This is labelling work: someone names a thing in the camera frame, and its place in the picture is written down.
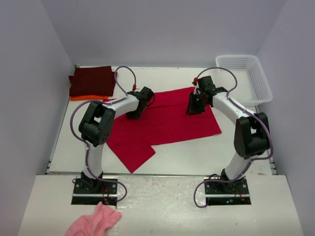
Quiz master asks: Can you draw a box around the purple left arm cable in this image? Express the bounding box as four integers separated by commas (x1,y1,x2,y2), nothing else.
70,65,127,204

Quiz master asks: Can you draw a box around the red t-shirt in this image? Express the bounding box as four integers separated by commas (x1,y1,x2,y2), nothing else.
107,87,222,173

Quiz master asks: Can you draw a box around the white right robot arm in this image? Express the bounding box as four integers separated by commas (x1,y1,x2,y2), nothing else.
186,76,271,193

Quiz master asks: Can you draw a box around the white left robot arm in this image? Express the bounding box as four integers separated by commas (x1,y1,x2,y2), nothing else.
78,87,155,193

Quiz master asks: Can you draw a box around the orange folded t-shirt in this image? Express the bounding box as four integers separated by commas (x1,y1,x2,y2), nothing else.
69,95,108,101

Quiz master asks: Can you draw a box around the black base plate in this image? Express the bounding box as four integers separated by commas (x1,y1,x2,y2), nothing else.
71,178,117,206
203,177,251,206

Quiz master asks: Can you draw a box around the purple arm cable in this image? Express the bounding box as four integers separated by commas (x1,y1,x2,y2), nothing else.
70,65,127,204
193,67,274,209

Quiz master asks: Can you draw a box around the white plastic basket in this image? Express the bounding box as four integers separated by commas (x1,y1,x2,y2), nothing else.
216,55,273,107

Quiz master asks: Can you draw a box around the dark maroon folded t-shirt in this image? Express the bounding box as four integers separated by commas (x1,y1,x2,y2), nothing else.
69,66,116,96

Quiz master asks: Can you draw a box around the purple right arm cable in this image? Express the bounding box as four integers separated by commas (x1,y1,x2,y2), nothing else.
193,67,274,209

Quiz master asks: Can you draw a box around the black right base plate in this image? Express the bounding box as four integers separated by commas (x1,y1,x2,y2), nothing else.
203,177,251,206

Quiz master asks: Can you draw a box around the pink cloth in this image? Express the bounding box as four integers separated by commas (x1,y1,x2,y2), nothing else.
65,202,122,236

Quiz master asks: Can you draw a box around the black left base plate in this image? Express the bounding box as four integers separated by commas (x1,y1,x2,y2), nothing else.
71,178,117,206

